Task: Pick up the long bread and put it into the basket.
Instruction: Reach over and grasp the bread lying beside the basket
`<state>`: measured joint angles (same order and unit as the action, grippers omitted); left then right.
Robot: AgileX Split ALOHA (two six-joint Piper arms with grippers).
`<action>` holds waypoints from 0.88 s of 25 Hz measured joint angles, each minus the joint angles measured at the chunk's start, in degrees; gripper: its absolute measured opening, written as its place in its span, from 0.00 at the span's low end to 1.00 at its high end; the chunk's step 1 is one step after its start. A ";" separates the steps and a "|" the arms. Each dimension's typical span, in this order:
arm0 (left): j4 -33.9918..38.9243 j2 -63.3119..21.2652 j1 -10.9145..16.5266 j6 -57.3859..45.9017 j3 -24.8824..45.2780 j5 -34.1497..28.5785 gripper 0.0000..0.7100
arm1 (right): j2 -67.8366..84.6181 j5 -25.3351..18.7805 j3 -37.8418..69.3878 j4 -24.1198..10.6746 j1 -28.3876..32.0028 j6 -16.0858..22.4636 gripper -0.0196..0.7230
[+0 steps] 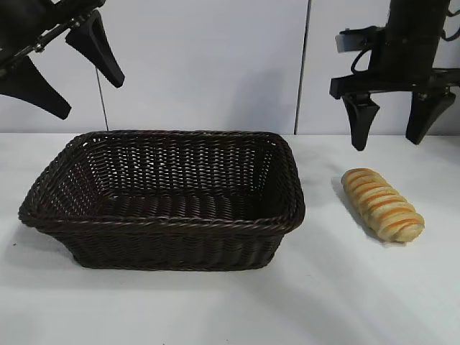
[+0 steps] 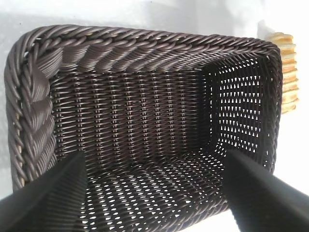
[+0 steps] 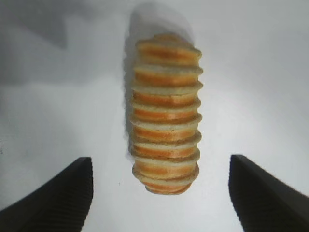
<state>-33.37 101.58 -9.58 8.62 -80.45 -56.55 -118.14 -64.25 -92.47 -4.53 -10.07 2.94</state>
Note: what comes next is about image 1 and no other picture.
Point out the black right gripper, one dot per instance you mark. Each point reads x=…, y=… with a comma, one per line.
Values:
x=413, y=46

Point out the dark brown woven basket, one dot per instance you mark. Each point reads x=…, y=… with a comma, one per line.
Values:
x=169, y=233

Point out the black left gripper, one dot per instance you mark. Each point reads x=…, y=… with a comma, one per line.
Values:
x=28, y=25

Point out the long striped bread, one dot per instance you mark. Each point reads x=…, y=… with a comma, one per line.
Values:
x=382, y=206

